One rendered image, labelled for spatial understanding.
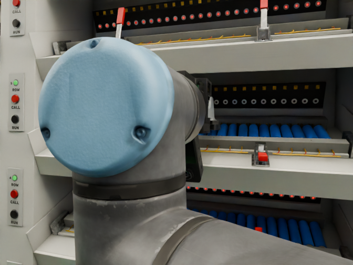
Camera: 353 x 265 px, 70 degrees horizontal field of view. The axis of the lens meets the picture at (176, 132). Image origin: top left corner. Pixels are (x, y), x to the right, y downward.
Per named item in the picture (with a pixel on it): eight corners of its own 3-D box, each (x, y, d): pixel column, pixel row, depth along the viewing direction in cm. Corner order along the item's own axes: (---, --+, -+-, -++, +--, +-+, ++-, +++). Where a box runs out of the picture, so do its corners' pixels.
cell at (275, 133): (278, 132, 52) (281, 146, 46) (269, 132, 53) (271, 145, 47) (279, 124, 51) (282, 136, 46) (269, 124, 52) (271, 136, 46)
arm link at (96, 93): (27, 186, 17) (20, 31, 16) (120, 159, 29) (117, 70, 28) (162, 193, 14) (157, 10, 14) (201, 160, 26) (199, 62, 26)
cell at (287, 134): (289, 132, 52) (294, 146, 46) (279, 132, 52) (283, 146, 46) (290, 124, 51) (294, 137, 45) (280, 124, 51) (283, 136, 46)
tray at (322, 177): (372, 202, 37) (387, 144, 34) (40, 174, 54) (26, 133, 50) (333, 144, 55) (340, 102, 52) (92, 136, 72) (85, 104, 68)
